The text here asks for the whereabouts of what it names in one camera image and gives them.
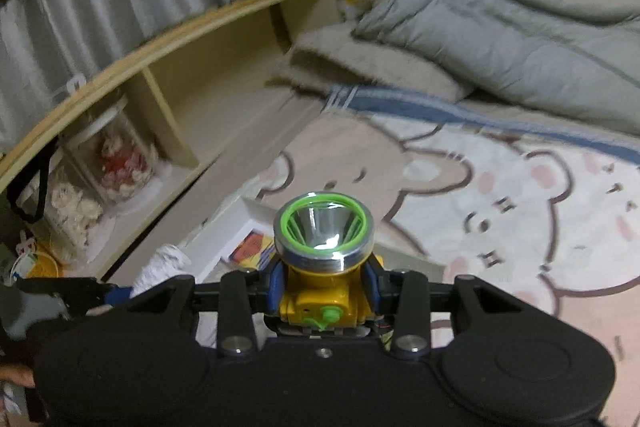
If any beige fleece blanket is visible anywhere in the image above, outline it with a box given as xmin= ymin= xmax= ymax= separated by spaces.
xmin=267 ymin=24 xmax=473 ymax=105

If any bear printed blanket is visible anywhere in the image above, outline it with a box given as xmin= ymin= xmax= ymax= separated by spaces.
xmin=195 ymin=84 xmax=640 ymax=427

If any yellow headlamp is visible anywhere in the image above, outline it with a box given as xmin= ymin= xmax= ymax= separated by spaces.
xmin=272 ymin=192 xmax=396 ymax=343

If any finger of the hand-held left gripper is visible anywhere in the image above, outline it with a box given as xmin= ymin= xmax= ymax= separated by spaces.
xmin=17 ymin=276 xmax=133 ymax=320

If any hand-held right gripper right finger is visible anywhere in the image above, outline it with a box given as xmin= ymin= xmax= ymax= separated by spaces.
xmin=362 ymin=254 xmax=526 ymax=353

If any person's left hand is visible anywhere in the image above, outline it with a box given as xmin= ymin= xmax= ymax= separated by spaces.
xmin=0 ymin=364 xmax=37 ymax=390

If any yellow round container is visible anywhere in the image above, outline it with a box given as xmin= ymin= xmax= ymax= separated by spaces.
xmin=12 ymin=247 xmax=63 ymax=280

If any white clip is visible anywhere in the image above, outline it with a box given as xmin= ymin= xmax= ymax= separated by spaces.
xmin=52 ymin=74 xmax=88 ymax=100

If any grey quilt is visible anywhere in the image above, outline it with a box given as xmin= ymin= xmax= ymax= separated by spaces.
xmin=352 ymin=0 xmax=640 ymax=135

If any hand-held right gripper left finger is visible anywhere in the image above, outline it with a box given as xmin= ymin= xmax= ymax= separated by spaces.
xmin=127 ymin=259 xmax=287 ymax=353

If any white paper ball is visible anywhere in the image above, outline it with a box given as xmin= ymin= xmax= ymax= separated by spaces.
xmin=131 ymin=244 xmax=193 ymax=298

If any wooden bedside shelf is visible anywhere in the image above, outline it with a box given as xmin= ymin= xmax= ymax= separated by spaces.
xmin=0 ymin=0 xmax=373 ymax=283

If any white cardboard box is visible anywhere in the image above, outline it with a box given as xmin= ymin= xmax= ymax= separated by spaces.
xmin=187 ymin=197 xmax=281 ymax=280

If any black bag strap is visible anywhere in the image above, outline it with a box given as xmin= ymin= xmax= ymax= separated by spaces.
xmin=6 ymin=149 xmax=56 ymax=224

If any colourful card box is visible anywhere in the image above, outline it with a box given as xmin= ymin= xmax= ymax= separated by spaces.
xmin=227 ymin=229 xmax=276 ymax=270

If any clear jar with red contents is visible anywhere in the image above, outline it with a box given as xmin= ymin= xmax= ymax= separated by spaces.
xmin=62 ymin=94 xmax=161 ymax=208

